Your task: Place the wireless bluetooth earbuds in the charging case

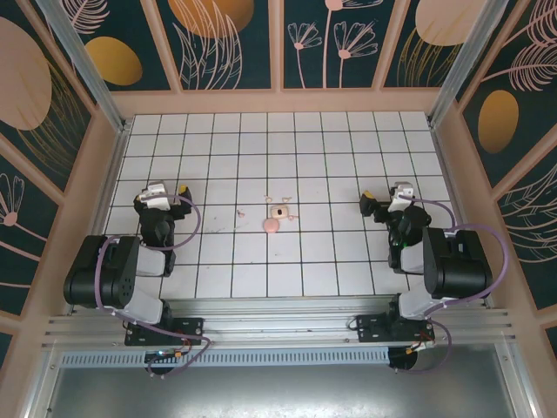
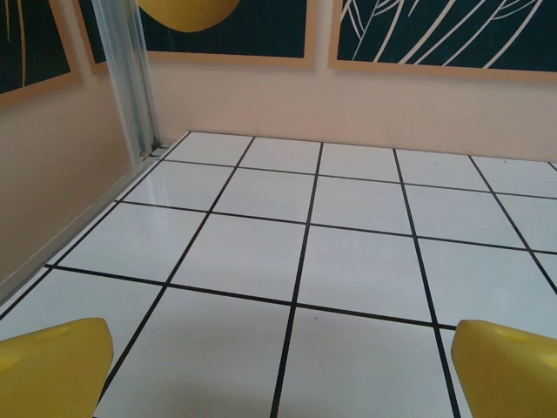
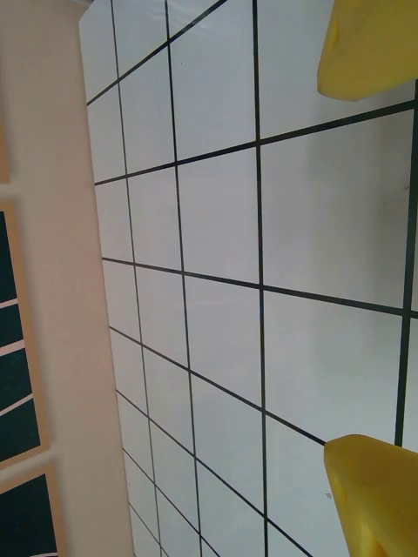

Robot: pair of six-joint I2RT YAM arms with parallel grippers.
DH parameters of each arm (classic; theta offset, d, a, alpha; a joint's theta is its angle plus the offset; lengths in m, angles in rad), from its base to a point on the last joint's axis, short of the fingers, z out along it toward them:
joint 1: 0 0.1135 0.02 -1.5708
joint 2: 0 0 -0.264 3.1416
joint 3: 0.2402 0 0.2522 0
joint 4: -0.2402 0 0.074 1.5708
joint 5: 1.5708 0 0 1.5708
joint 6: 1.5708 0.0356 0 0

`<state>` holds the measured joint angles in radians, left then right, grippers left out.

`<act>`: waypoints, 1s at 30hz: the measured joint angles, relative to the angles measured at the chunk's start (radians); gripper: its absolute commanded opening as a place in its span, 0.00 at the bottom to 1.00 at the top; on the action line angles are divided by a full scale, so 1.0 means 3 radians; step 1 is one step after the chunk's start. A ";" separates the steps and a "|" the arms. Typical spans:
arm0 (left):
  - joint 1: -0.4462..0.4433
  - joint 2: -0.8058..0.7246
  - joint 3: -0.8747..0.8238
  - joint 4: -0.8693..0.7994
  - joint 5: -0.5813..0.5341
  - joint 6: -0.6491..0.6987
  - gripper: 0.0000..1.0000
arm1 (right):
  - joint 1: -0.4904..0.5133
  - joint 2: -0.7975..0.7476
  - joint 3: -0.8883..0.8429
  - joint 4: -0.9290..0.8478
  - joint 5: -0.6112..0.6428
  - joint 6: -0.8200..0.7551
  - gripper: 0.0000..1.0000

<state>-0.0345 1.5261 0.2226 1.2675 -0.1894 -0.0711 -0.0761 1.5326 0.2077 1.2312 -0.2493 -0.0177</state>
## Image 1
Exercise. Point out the aluminium side rail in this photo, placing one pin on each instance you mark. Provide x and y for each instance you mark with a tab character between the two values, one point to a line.
457	196
109	191

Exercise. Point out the round pink earbud charging case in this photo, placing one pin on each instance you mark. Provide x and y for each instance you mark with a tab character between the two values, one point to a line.
270	224

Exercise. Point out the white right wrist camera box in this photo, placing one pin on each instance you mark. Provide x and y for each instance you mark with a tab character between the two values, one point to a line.
400	191

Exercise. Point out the grey sheet metal panel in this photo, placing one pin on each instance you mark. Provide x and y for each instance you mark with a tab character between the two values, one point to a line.
278	392

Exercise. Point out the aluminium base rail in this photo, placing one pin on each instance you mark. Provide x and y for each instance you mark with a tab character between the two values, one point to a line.
278	320

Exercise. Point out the pink square cover black hole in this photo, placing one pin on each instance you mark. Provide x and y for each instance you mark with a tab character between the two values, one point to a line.
278	212

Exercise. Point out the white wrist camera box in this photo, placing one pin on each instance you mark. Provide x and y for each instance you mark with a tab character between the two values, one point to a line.
156	196
400	191

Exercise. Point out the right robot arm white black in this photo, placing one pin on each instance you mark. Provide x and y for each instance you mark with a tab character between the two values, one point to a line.
457	265

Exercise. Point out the aluminium corner post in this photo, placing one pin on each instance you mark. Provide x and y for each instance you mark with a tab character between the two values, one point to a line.
87	69
461	65

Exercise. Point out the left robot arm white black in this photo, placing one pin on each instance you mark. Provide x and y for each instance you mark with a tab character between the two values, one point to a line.
143	263

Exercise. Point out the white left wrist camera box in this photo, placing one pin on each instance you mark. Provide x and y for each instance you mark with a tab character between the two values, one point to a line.
156	196

